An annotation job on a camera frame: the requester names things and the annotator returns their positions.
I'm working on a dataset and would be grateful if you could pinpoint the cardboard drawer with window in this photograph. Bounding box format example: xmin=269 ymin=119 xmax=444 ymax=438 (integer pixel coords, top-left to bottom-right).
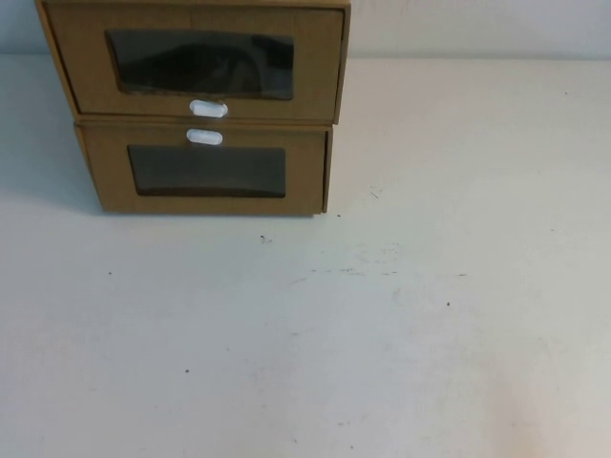
xmin=74 ymin=121 xmax=328 ymax=217
xmin=43 ymin=3 xmax=346 ymax=119

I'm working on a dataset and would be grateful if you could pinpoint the upper cardboard box shell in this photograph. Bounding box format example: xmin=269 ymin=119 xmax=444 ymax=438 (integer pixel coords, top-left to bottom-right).
xmin=34 ymin=0 xmax=354 ymax=119

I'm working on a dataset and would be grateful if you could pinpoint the white handle of drawer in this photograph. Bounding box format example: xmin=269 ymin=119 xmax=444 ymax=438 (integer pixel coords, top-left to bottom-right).
xmin=187 ymin=97 xmax=230 ymax=117
xmin=185 ymin=127 xmax=224 ymax=146

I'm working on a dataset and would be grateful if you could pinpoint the white handle of lower drawer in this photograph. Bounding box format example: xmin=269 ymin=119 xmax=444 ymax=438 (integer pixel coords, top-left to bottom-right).
xmin=185 ymin=127 xmax=224 ymax=146

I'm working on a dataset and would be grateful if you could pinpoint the white handle of upper drawer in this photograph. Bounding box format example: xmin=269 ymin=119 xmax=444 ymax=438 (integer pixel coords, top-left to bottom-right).
xmin=187 ymin=97 xmax=230 ymax=117

